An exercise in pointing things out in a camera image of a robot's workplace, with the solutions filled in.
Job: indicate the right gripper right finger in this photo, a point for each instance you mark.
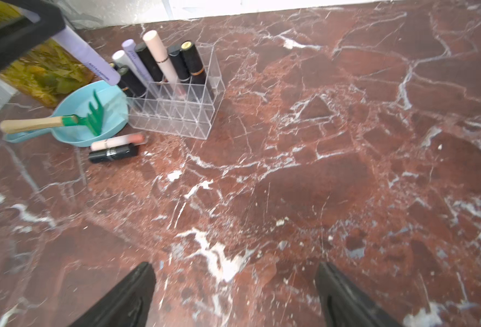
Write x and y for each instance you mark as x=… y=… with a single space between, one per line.
x=344 y=304

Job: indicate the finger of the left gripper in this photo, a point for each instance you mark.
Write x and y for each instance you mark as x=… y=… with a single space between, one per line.
x=18 y=36

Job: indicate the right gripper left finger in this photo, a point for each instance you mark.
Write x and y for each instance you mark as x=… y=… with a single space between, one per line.
x=127 y=304

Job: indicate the small lavender lip tube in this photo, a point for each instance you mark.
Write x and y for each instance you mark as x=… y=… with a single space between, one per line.
x=83 y=52

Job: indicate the white lip balm tube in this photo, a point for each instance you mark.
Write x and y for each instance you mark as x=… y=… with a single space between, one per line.
x=125 y=58

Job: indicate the lavender lip balm tube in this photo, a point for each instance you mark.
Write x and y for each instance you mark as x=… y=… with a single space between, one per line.
x=128 y=47

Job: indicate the black lipstick silver band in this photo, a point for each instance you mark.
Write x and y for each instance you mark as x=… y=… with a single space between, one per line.
x=130 y=83

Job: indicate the black lipstick horizontal top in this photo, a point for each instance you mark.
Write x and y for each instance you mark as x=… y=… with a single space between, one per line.
x=113 y=154

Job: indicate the pink lip gloss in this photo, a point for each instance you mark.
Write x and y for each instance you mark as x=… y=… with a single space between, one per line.
x=160 y=54
x=137 y=138

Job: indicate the clear acrylic lipstick organizer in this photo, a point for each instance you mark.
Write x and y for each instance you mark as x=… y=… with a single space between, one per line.
x=182 y=109

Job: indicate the artificial plant in amber vase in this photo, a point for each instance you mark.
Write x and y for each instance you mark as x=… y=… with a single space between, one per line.
x=48 y=73

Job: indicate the teal plastic dustpan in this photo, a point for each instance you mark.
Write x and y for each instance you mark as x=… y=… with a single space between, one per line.
x=115 y=116

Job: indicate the green brush wooden handle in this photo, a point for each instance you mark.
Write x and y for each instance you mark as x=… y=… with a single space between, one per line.
x=93 y=121

